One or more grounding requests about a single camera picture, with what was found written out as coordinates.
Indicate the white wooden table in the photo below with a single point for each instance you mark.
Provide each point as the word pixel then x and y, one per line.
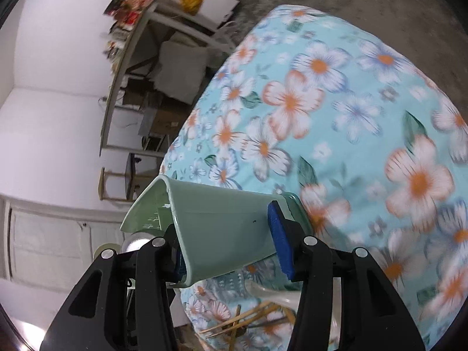
pixel 117 80

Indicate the wooden chair with black seat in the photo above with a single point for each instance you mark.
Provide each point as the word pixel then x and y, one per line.
pixel 131 175

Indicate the green perforated utensil holder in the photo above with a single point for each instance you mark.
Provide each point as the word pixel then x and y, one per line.
pixel 219 234

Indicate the brown cardboard box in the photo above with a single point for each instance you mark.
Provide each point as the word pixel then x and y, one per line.
pixel 168 120

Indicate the grey sack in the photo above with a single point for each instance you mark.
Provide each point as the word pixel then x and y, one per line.
pixel 179 69

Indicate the white plastic spoon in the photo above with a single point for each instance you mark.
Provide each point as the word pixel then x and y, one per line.
pixel 263 290

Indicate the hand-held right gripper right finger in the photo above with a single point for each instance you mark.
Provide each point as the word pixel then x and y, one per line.
pixel 279 237

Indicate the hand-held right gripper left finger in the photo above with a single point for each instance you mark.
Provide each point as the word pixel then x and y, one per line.
pixel 180 268

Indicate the floral blue blanket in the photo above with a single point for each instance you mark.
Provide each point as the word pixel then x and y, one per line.
pixel 365 80

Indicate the table clutter pile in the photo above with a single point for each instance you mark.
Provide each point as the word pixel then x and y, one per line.
pixel 128 11

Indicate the white panel door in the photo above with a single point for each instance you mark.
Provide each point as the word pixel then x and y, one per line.
pixel 47 241

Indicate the white foam box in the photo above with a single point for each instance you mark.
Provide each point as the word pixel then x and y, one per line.
pixel 215 7

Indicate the pile of wooden chopsticks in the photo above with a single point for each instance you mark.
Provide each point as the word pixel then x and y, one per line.
pixel 256 312

